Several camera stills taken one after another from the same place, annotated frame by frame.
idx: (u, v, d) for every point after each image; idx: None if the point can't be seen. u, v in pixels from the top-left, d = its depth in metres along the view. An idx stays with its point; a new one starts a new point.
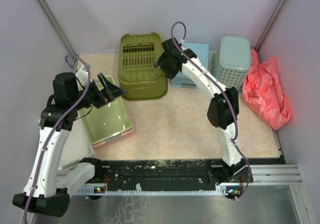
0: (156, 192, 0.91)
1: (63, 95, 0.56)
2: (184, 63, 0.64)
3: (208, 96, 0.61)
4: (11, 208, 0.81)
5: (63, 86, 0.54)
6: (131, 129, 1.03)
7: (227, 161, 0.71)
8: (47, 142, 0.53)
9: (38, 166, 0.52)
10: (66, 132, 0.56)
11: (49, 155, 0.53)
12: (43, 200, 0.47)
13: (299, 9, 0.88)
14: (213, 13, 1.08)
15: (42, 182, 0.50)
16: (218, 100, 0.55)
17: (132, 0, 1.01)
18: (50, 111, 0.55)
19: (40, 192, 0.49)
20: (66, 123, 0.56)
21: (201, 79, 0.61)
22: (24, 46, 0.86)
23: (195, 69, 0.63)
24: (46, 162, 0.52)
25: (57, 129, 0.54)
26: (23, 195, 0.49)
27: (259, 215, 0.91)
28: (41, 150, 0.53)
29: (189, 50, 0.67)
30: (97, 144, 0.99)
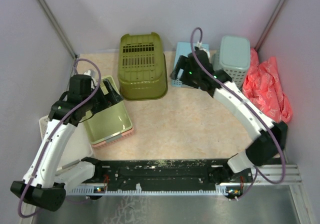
0: (156, 192, 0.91)
1: (77, 92, 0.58)
2: (218, 89, 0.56)
3: (250, 129, 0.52)
4: (11, 208, 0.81)
5: (79, 84, 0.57)
6: (131, 129, 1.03)
7: (232, 168, 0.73)
8: (52, 133, 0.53)
9: (41, 155, 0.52)
10: (72, 127, 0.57)
11: (52, 147, 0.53)
12: (39, 190, 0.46)
13: (299, 9, 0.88)
14: (213, 13, 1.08)
15: (42, 171, 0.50)
16: (262, 139, 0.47)
17: (132, 0, 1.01)
18: (60, 104, 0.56)
19: (39, 181, 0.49)
20: (74, 119, 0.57)
21: (239, 109, 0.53)
22: (24, 46, 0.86)
23: (232, 96, 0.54)
24: (48, 152, 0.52)
25: (64, 121, 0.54)
26: (21, 182, 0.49)
27: (259, 215, 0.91)
28: (46, 140, 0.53)
29: (221, 71, 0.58)
30: (97, 144, 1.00)
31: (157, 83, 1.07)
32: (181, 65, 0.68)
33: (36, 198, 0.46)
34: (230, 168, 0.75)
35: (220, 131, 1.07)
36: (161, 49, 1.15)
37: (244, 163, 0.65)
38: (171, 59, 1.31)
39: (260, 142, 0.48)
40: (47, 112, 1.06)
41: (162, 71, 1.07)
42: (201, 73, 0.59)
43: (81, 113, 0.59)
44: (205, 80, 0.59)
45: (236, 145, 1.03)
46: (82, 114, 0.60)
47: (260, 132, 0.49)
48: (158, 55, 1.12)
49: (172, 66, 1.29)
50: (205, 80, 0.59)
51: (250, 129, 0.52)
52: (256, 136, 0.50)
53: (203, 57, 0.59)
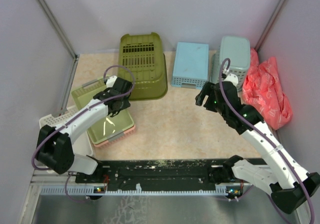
0: (156, 192, 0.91)
1: (118, 88, 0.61)
2: (249, 130, 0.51)
3: (281, 178, 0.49)
4: (12, 208, 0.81)
5: (123, 82, 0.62)
6: (133, 127, 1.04)
7: (236, 173, 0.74)
8: (94, 104, 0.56)
9: (79, 114, 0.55)
10: (105, 112, 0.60)
11: (88, 113, 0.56)
12: (66, 137, 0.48)
13: (299, 9, 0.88)
14: (213, 13, 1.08)
15: (74, 126, 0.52)
16: (296, 193, 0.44)
17: None
18: (105, 92, 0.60)
19: (67, 131, 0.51)
20: (110, 108, 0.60)
21: (273, 157, 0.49)
22: (24, 45, 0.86)
23: (264, 140, 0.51)
24: (84, 116, 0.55)
25: (105, 103, 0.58)
26: (51, 127, 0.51)
27: (258, 215, 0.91)
28: (87, 107, 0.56)
29: (249, 107, 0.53)
30: (100, 144, 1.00)
31: (158, 83, 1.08)
32: (206, 92, 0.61)
33: (57, 145, 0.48)
34: (234, 174, 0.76)
35: (220, 131, 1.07)
36: (161, 49, 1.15)
37: (253, 182, 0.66)
38: (171, 59, 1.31)
39: (293, 195, 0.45)
40: (47, 113, 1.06)
41: (162, 71, 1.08)
42: (229, 109, 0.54)
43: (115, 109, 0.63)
44: (233, 115, 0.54)
45: (236, 146, 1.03)
46: (116, 109, 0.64)
47: (294, 185, 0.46)
48: (158, 55, 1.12)
49: (172, 66, 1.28)
50: (233, 115, 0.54)
51: (281, 179, 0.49)
52: (289, 187, 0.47)
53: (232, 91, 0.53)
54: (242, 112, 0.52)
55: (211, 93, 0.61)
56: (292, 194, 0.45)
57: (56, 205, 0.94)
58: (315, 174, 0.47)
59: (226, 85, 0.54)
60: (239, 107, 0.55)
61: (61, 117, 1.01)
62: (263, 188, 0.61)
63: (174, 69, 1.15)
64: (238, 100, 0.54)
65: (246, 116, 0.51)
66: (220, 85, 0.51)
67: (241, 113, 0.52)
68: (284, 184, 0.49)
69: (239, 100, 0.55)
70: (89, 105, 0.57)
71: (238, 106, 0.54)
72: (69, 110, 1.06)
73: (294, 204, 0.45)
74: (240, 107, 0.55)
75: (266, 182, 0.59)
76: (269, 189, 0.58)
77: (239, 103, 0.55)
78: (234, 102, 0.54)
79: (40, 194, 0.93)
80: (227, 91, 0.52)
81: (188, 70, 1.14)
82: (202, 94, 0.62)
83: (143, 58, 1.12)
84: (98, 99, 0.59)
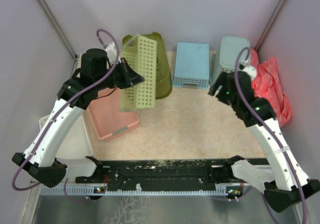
0: (156, 192, 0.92)
1: (88, 72, 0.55)
2: (258, 125, 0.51)
3: (279, 179, 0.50)
4: (12, 208, 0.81)
5: (89, 62, 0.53)
6: (137, 122, 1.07)
7: (235, 172, 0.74)
8: (56, 115, 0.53)
9: (43, 135, 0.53)
10: (79, 110, 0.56)
11: (55, 128, 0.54)
12: (35, 169, 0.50)
13: (300, 9, 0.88)
14: (212, 13, 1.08)
15: (41, 151, 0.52)
16: (291, 196, 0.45)
17: None
18: (70, 85, 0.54)
19: (37, 160, 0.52)
20: (82, 102, 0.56)
21: (277, 157, 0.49)
22: (24, 44, 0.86)
23: (271, 138, 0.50)
24: (50, 135, 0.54)
25: (71, 104, 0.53)
26: (22, 156, 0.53)
27: (259, 215, 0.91)
28: (50, 120, 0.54)
29: (262, 100, 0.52)
30: (105, 137, 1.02)
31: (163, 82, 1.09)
32: (219, 83, 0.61)
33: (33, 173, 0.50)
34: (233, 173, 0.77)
35: (220, 131, 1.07)
36: (163, 49, 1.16)
37: (250, 180, 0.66)
38: (171, 59, 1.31)
39: (287, 198, 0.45)
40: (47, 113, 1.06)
41: (166, 70, 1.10)
42: (240, 99, 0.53)
43: (97, 93, 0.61)
44: (242, 107, 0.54)
45: (236, 146, 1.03)
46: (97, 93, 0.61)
47: (291, 189, 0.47)
48: (161, 55, 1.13)
49: (172, 66, 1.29)
50: (244, 107, 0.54)
51: (279, 179, 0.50)
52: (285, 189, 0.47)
53: (247, 81, 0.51)
54: (255, 107, 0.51)
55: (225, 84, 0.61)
56: (288, 196, 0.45)
57: (56, 205, 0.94)
58: (314, 181, 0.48)
59: (241, 74, 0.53)
60: (252, 99, 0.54)
61: None
62: (258, 185, 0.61)
63: (175, 69, 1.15)
64: (251, 91, 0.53)
65: (258, 109, 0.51)
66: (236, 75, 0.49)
67: (254, 106, 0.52)
68: (280, 184, 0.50)
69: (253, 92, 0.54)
70: (53, 115, 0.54)
71: (251, 97, 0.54)
72: None
73: (287, 205, 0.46)
74: (253, 99, 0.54)
75: (261, 180, 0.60)
76: (262, 186, 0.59)
77: (253, 95, 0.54)
78: (247, 93, 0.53)
79: (40, 194, 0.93)
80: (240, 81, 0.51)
81: (189, 70, 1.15)
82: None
83: None
84: (64, 98, 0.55)
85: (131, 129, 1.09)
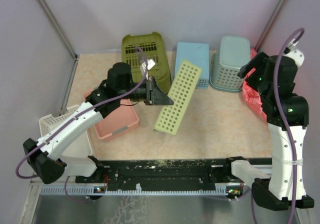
0: (156, 192, 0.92)
1: (112, 86, 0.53)
2: (280, 129, 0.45)
3: (274, 184, 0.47)
4: (12, 208, 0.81)
5: (114, 77, 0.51)
6: (137, 122, 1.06)
7: (233, 169, 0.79)
8: (80, 114, 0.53)
9: (61, 128, 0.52)
10: (100, 116, 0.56)
11: (74, 125, 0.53)
12: (43, 158, 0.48)
13: (300, 9, 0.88)
14: (212, 13, 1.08)
15: (55, 142, 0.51)
16: (277, 204, 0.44)
17: None
18: (99, 92, 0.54)
19: (47, 149, 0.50)
20: (105, 110, 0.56)
21: (285, 166, 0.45)
22: (24, 44, 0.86)
23: (288, 147, 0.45)
24: (68, 129, 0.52)
25: (95, 111, 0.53)
26: (34, 142, 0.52)
27: (258, 215, 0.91)
28: (72, 117, 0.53)
29: (299, 101, 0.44)
30: (105, 137, 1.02)
31: (164, 82, 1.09)
32: (254, 65, 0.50)
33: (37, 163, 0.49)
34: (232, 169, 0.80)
35: (220, 131, 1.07)
36: (164, 49, 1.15)
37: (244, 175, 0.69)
38: (171, 59, 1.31)
39: (273, 203, 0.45)
40: (47, 113, 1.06)
41: (166, 70, 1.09)
42: (272, 91, 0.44)
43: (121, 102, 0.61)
44: (273, 100, 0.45)
45: (236, 145, 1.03)
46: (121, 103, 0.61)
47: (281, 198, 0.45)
48: (162, 55, 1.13)
49: (172, 66, 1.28)
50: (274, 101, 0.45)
51: (273, 183, 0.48)
52: (275, 195, 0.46)
53: (292, 73, 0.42)
54: (287, 106, 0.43)
55: (261, 67, 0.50)
56: (274, 202, 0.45)
57: (55, 205, 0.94)
58: (311, 202, 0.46)
59: (286, 61, 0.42)
60: (288, 94, 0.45)
61: (61, 117, 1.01)
62: (248, 180, 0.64)
63: (175, 69, 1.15)
64: (291, 86, 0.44)
65: (290, 111, 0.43)
66: (279, 60, 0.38)
67: (288, 107, 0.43)
68: (273, 188, 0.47)
69: (292, 87, 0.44)
70: (76, 113, 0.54)
71: (285, 92, 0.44)
72: (69, 110, 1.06)
73: (270, 206, 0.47)
74: (288, 96, 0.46)
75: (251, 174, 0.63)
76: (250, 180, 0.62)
77: (290, 90, 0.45)
78: (284, 86, 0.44)
79: (40, 194, 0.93)
80: (282, 68, 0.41)
81: None
82: (248, 65, 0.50)
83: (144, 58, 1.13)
84: (90, 102, 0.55)
85: (131, 129, 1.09)
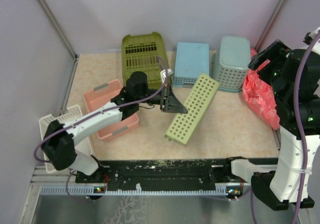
0: (156, 192, 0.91)
1: (129, 93, 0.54)
2: (294, 137, 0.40)
3: (277, 185, 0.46)
4: (12, 208, 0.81)
5: (131, 86, 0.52)
6: (136, 122, 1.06)
7: (233, 168, 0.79)
8: (107, 109, 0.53)
9: (89, 115, 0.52)
10: (120, 117, 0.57)
11: (99, 117, 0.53)
12: (68, 139, 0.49)
13: (300, 10, 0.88)
14: (213, 13, 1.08)
15: (80, 127, 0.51)
16: (278, 206, 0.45)
17: None
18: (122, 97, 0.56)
19: (72, 132, 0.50)
20: (125, 113, 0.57)
21: (291, 173, 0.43)
22: (24, 43, 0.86)
23: (300, 155, 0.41)
24: (93, 119, 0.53)
25: (119, 110, 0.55)
26: (61, 124, 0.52)
27: (259, 215, 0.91)
28: (100, 109, 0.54)
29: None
30: (105, 136, 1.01)
31: None
32: (269, 56, 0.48)
33: (60, 145, 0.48)
34: (232, 168, 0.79)
35: (220, 131, 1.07)
36: (164, 49, 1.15)
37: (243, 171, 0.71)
38: (171, 59, 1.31)
39: (274, 205, 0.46)
40: (47, 113, 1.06)
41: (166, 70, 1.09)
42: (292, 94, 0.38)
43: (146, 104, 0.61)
44: (291, 104, 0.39)
45: (236, 145, 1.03)
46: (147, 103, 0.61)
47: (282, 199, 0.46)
48: (162, 55, 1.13)
49: (172, 66, 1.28)
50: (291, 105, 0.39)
51: (275, 183, 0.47)
52: (276, 196, 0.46)
53: (316, 73, 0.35)
54: (308, 113, 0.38)
55: (277, 59, 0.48)
56: (275, 204, 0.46)
57: (56, 205, 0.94)
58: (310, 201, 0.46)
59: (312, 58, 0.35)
60: (307, 97, 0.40)
61: (61, 117, 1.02)
62: (249, 177, 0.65)
63: (175, 69, 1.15)
64: (313, 87, 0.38)
65: (311, 120, 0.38)
66: (306, 57, 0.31)
67: (307, 115, 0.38)
68: (274, 188, 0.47)
69: (314, 88, 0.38)
70: (103, 108, 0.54)
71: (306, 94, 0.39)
72: (70, 111, 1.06)
73: (269, 205, 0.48)
74: (307, 98, 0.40)
75: (250, 168, 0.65)
76: (250, 173, 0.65)
77: (311, 92, 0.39)
78: (306, 88, 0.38)
79: (40, 194, 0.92)
80: (307, 68, 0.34)
81: (189, 70, 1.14)
82: (262, 56, 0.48)
83: (144, 58, 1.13)
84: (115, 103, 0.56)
85: (131, 129, 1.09)
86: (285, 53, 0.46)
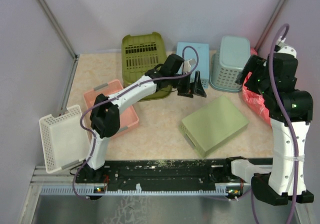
0: (156, 192, 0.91)
1: (168, 67, 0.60)
2: (282, 124, 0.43)
3: (275, 179, 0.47)
4: (11, 210, 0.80)
5: (172, 61, 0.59)
6: (136, 122, 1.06)
7: (233, 168, 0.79)
8: (144, 81, 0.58)
9: (129, 89, 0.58)
10: (153, 90, 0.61)
11: (138, 90, 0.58)
12: (114, 109, 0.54)
13: (299, 11, 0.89)
14: (213, 13, 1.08)
15: (123, 100, 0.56)
16: (278, 200, 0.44)
17: None
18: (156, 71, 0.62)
19: (118, 104, 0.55)
20: (158, 87, 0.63)
21: (285, 162, 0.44)
22: (24, 43, 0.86)
23: (290, 143, 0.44)
24: (132, 92, 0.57)
25: (154, 82, 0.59)
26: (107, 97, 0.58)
27: (259, 215, 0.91)
28: (136, 83, 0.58)
29: (305, 94, 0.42)
30: None
31: None
32: (249, 69, 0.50)
33: (108, 113, 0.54)
34: (232, 169, 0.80)
35: None
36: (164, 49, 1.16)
37: (244, 173, 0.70)
38: None
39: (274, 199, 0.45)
40: (47, 113, 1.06)
41: None
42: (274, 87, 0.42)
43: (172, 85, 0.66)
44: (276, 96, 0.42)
45: (235, 146, 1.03)
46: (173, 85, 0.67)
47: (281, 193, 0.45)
48: (162, 55, 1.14)
49: None
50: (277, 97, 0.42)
51: (274, 178, 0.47)
52: (275, 190, 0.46)
53: (292, 65, 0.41)
54: (291, 101, 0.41)
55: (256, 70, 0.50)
56: (274, 198, 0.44)
57: (56, 205, 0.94)
58: (310, 194, 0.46)
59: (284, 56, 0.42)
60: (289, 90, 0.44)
61: (61, 117, 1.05)
62: (249, 176, 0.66)
63: None
64: (293, 81, 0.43)
65: (295, 107, 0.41)
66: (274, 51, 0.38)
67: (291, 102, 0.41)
68: (273, 184, 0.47)
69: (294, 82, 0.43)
70: (140, 81, 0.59)
71: (289, 87, 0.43)
72: (70, 111, 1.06)
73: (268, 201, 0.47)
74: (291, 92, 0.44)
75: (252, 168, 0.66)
76: (250, 171, 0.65)
77: (292, 86, 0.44)
78: (286, 81, 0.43)
79: (40, 194, 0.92)
80: (283, 61, 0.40)
81: None
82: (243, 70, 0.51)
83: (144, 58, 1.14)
84: (149, 76, 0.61)
85: (131, 129, 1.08)
86: (263, 63, 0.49)
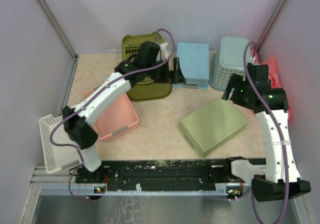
0: (156, 192, 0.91)
1: (142, 57, 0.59)
2: (264, 112, 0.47)
3: (269, 171, 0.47)
4: (11, 210, 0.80)
5: (147, 50, 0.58)
6: (136, 122, 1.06)
7: (233, 168, 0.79)
8: (112, 82, 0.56)
9: (97, 94, 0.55)
10: (128, 87, 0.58)
11: (107, 93, 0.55)
12: (81, 122, 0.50)
13: (299, 10, 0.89)
14: (213, 13, 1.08)
15: (91, 108, 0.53)
16: (275, 188, 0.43)
17: None
18: (127, 64, 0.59)
19: (85, 114, 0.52)
20: (133, 81, 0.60)
21: (274, 147, 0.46)
22: (24, 44, 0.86)
23: (275, 128, 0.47)
24: (100, 97, 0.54)
25: (126, 78, 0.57)
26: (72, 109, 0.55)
27: (259, 215, 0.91)
28: (105, 86, 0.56)
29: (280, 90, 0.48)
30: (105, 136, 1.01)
31: None
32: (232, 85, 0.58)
33: (76, 127, 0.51)
34: (232, 169, 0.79)
35: None
36: None
37: (244, 173, 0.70)
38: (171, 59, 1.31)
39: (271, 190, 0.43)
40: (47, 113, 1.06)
41: None
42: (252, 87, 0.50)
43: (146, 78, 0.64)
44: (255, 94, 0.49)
45: (236, 146, 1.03)
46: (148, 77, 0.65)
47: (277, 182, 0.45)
48: None
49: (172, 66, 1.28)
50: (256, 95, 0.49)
51: (269, 171, 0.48)
52: (271, 181, 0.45)
53: (262, 69, 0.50)
54: (267, 94, 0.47)
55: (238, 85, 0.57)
56: (271, 188, 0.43)
57: (56, 205, 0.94)
58: (306, 182, 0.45)
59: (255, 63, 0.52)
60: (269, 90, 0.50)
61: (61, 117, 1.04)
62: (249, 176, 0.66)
63: None
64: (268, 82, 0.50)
65: (271, 98, 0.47)
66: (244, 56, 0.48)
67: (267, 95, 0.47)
68: (270, 177, 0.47)
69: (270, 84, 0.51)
70: (108, 81, 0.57)
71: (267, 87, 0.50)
72: None
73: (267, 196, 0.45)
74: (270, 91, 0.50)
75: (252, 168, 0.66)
76: (250, 171, 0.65)
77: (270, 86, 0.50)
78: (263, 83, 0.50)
79: (40, 194, 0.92)
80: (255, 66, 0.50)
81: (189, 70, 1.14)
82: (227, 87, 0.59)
83: None
84: (120, 71, 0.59)
85: (131, 129, 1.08)
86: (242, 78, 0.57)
